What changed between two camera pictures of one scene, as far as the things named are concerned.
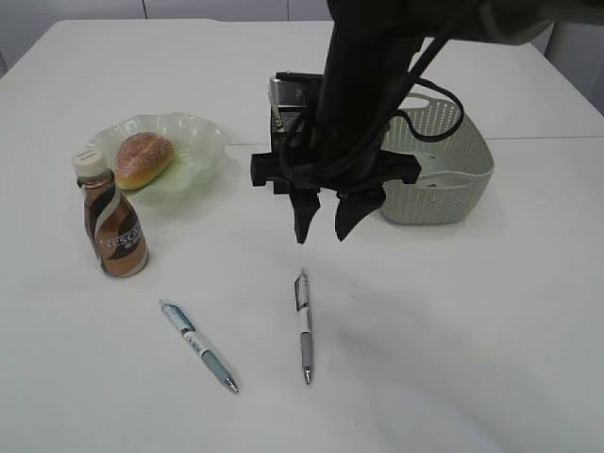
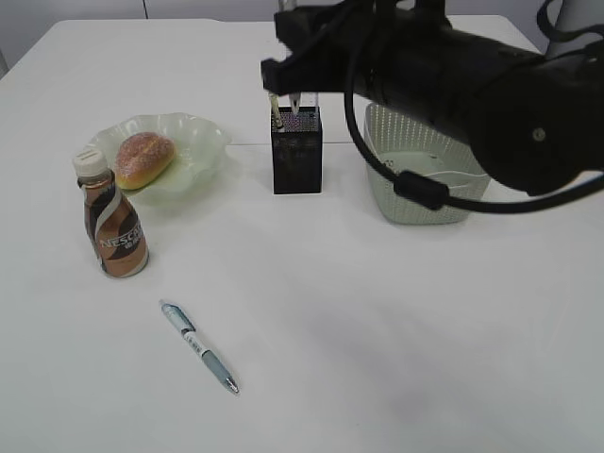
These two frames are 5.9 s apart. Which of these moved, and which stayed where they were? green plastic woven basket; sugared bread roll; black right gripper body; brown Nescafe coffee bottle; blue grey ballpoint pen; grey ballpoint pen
Moved: grey ballpoint pen; black right gripper body
Stayed: sugared bread roll; brown Nescafe coffee bottle; green plastic woven basket; blue grey ballpoint pen
